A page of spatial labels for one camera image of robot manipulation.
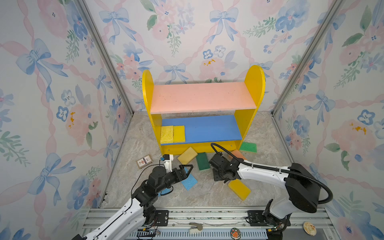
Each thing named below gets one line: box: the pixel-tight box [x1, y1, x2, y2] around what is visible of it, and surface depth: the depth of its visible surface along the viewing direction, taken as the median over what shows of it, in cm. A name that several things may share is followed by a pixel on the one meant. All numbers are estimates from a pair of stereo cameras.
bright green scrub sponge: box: [240, 142, 258, 153], surface depth 101 cm
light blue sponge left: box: [157, 188, 171, 197], surface depth 69 cm
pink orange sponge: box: [231, 149, 247, 161], surface depth 99 cm
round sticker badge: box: [230, 227, 242, 240], surface depth 71 cm
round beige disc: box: [303, 221, 317, 237], surface depth 73 cm
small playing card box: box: [136, 154, 153, 169], surface depth 94 cm
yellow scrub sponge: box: [173, 125, 186, 143], surface depth 90 cm
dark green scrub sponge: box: [196, 152, 211, 172], surface depth 95 cm
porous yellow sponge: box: [160, 125, 174, 144], surface depth 90 cm
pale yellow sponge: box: [177, 146, 198, 165], surface depth 95 cm
